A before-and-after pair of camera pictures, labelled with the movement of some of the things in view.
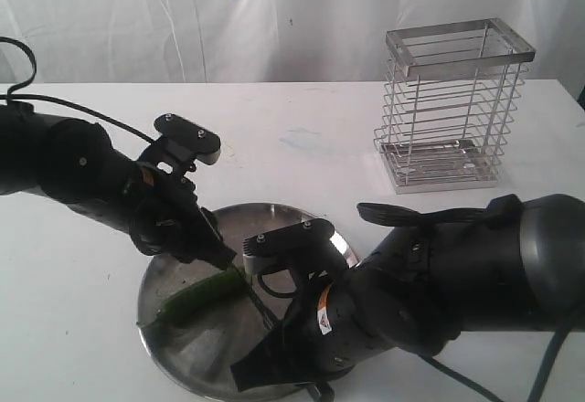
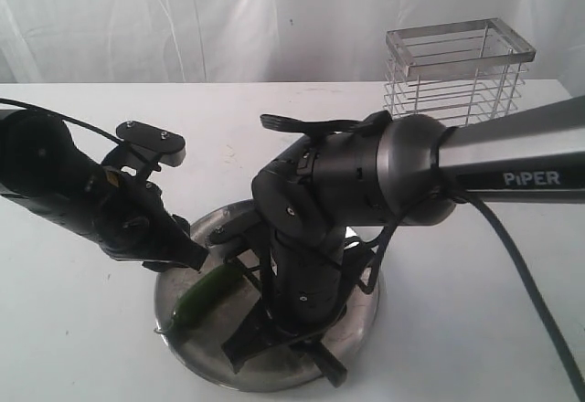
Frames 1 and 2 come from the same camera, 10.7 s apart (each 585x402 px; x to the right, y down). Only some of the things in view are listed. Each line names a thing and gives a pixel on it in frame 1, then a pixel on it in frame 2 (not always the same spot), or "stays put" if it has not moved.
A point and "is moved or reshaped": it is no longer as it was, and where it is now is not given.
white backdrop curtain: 276,23 stays put
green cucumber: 199,300 is moved or reshaped
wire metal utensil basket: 449,90 stays put
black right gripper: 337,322 -> 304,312
